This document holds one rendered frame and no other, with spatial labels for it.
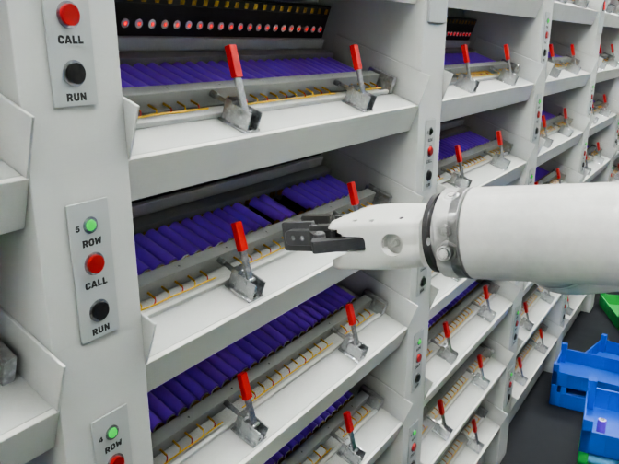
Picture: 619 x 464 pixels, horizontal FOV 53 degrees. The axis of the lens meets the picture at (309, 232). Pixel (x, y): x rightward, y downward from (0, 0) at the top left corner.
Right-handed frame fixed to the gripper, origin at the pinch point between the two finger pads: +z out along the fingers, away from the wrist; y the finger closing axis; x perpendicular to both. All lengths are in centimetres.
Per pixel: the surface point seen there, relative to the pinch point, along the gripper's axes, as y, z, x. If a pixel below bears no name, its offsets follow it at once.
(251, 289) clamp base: -0.9, 8.7, -6.8
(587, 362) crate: 180, 11, -93
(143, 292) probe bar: -12.0, 14.3, -3.9
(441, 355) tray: 70, 18, -46
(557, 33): 182, 16, 27
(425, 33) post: 43.2, 3.5, 22.3
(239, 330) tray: -2.9, 9.8, -11.2
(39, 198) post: -26.9, 5.5, 9.0
